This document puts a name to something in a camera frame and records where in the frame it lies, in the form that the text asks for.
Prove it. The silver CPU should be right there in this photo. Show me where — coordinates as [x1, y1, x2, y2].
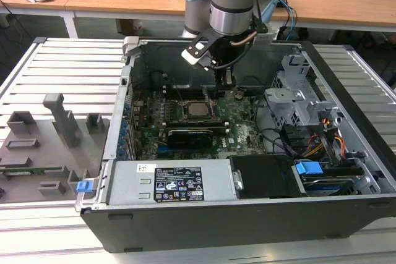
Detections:
[187, 102, 207, 117]

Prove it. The blue expansion slot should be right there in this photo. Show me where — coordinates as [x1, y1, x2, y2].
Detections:
[157, 148, 186, 159]

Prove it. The pale blue teach pendant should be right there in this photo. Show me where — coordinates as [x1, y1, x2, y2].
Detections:
[259, 0, 280, 25]

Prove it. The silver metal drive cage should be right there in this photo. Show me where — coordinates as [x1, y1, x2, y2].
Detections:
[264, 53, 346, 130]

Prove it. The green motherboard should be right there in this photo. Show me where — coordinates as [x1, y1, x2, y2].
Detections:
[129, 89, 270, 161]

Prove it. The black graphics card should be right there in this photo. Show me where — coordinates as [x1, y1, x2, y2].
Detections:
[166, 127, 214, 150]

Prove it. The grey case release latch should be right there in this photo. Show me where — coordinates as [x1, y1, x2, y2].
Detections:
[123, 36, 140, 58]

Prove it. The cardboard box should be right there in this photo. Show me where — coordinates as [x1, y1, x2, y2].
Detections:
[116, 19, 145, 36]

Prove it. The black plastic shroud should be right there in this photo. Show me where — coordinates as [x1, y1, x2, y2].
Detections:
[230, 155, 298, 200]

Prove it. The hard disk in blue carrier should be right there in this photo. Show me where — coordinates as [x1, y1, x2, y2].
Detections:
[295, 160, 356, 197]

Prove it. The grey power supply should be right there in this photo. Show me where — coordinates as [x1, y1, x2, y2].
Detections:
[106, 158, 239, 206]

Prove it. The black PC case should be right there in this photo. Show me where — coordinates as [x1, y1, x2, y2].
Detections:
[75, 36, 396, 254]

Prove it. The blue case latch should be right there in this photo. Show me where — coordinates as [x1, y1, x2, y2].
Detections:
[76, 180, 94, 194]

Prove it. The grey parts rack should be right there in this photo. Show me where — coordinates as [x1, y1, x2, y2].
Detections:
[0, 92, 111, 203]

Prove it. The green RAM stick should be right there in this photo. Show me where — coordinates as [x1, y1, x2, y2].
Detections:
[0, 166, 63, 175]

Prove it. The brass cable elbow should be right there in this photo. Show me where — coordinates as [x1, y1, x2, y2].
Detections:
[230, 31, 258, 48]

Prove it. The white camera on black bracket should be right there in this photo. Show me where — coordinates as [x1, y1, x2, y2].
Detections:
[181, 28, 222, 72]

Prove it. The coloured wire bundle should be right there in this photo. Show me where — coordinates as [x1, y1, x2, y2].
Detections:
[304, 117, 346, 158]

